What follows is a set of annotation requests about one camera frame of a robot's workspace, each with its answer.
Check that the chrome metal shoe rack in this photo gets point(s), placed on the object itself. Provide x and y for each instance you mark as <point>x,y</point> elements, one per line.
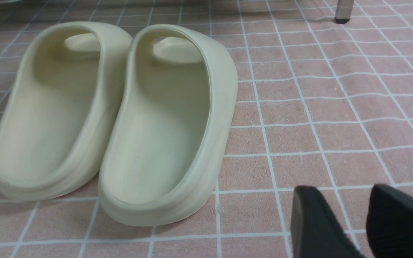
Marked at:
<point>343,11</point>

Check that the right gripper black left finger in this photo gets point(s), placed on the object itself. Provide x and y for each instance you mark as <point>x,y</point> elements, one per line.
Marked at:
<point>315,230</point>

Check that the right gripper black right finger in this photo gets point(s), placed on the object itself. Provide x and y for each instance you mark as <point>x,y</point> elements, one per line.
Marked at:
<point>389,223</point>

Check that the cream foam slide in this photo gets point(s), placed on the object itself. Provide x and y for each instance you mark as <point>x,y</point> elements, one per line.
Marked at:
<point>168,142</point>
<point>60,114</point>

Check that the right cream foam slide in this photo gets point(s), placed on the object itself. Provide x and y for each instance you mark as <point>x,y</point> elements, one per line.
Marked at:
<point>168,142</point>

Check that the left cream foam slide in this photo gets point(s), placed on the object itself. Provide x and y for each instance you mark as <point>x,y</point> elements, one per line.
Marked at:
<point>60,114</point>

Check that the pink checkered tablecloth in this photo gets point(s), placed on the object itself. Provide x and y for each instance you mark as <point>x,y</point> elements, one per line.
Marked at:
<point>318,104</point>

